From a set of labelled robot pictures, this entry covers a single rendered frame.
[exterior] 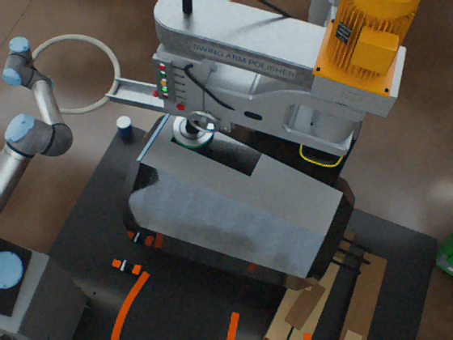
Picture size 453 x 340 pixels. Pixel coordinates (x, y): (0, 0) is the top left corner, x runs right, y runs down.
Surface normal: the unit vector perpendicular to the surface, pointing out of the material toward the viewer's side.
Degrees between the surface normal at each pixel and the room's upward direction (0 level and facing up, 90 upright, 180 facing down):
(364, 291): 0
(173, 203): 45
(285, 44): 0
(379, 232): 0
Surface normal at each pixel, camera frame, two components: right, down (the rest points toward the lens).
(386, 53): -0.33, 0.84
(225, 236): -0.26, 0.26
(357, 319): 0.03, -0.45
